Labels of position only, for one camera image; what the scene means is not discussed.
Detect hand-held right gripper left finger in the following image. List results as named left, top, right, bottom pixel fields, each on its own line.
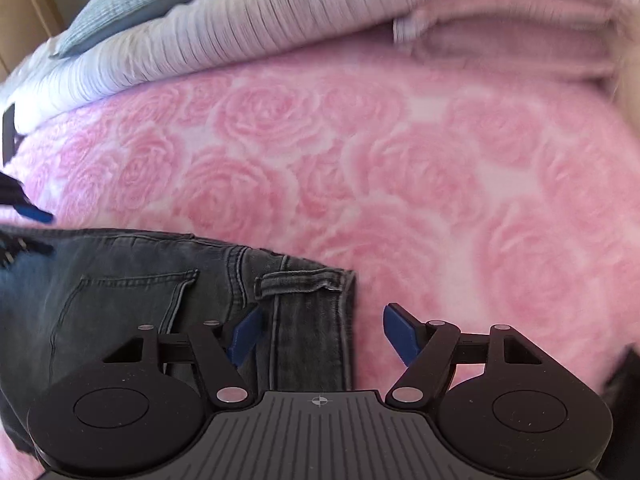
left=102, top=305, right=266, bottom=408

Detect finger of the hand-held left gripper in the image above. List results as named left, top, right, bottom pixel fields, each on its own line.
left=0, top=232, right=56, bottom=267
left=0, top=172, right=55, bottom=225

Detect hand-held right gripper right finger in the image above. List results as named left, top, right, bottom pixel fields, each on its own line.
left=382, top=302, right=548, bottom=406

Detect grey jeans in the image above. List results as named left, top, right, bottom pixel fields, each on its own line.
left=0, top=227, right=359, bottom=456

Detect pink fluffy rose blanket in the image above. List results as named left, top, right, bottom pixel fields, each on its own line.
left=0, top=57, right=640, bottom=480

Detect black garment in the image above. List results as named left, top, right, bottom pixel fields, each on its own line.
left=600, top=347, right=640, bottom=414

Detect grey checked pillow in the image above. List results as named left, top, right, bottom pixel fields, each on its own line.
left=52, top=0, right=246, bottom=59

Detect striped white quilt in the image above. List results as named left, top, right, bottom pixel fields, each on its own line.
left=0, top=0, right=640, bottom=126

